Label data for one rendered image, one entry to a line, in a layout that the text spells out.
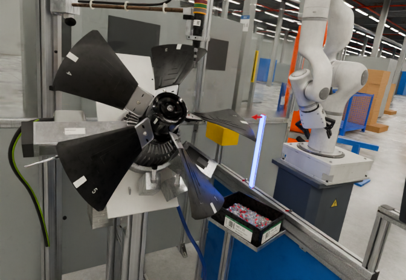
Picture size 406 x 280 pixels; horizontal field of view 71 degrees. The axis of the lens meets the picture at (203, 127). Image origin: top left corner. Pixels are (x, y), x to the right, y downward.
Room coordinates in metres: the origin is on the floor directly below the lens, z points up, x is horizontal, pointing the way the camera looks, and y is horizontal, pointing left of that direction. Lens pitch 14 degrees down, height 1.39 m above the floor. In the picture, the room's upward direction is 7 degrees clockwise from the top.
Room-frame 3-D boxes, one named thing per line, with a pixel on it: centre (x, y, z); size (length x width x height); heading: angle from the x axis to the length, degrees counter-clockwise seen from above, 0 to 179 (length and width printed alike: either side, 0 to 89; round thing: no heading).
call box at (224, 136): (1.43, -0.10, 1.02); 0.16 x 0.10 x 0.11; 31
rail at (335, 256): (1.09, -0.30, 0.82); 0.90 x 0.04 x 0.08; 31
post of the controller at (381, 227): (0.72, -0.53, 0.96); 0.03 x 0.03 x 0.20; 31
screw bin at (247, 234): (0.95, -0.20, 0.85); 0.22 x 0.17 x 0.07; 47
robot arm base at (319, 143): (1.33, -0.58, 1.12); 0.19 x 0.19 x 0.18
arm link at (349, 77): (1.31, -0.60, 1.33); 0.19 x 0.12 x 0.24; 39
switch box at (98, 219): (1.16, 0.42, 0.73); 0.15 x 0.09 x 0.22; 31
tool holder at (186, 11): (0.99, 0.06, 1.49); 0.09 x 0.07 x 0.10; 66
